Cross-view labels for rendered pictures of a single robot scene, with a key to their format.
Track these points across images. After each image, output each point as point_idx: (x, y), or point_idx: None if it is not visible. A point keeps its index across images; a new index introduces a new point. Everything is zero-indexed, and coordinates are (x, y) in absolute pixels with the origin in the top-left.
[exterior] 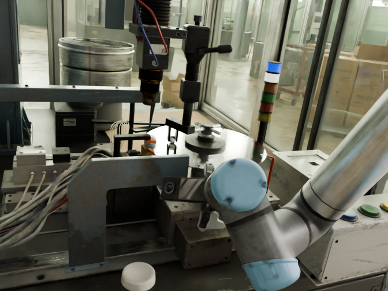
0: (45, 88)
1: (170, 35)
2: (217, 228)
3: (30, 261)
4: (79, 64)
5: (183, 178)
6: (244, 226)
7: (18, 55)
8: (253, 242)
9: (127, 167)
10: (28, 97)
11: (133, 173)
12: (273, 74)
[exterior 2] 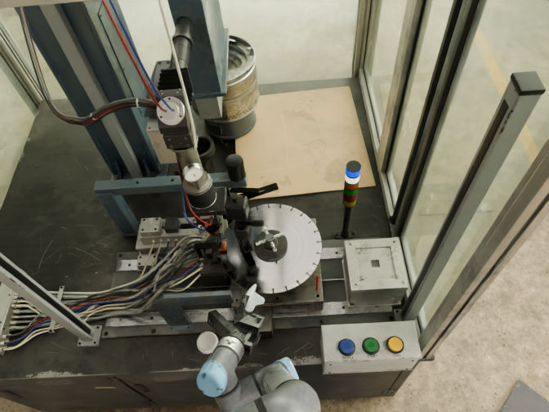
0: (150, 186)
1: (211, 214)
2: None
3: (149, 317)
4: None
5: (216, 320)
6: (215, 397)
7: (139, 109)
8: (219, 405)
9: (186, 299)
10: (140, 192)
11: (192, 301)
12: (350, 178)
